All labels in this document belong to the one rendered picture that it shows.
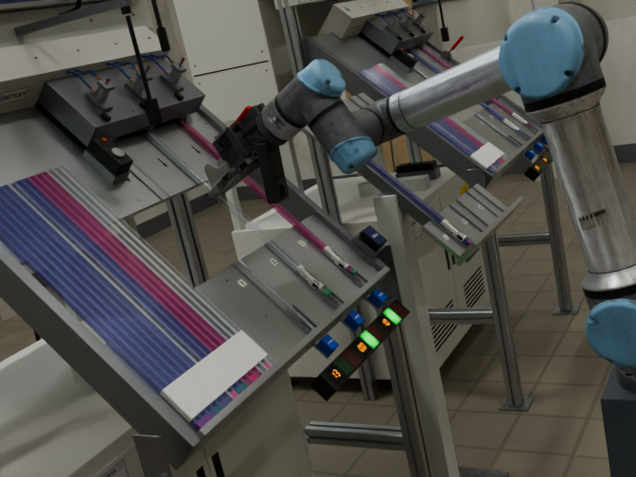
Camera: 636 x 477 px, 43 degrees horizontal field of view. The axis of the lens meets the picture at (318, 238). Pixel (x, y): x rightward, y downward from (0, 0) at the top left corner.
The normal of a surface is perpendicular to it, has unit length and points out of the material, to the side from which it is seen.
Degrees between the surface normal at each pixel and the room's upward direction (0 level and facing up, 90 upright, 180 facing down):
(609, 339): 98
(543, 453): 0
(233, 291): 47
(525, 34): 83
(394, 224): 90
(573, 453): 0
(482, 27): 90
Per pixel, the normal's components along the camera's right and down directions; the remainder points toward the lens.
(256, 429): 0.86, -0.06
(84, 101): 0.49, -0.69
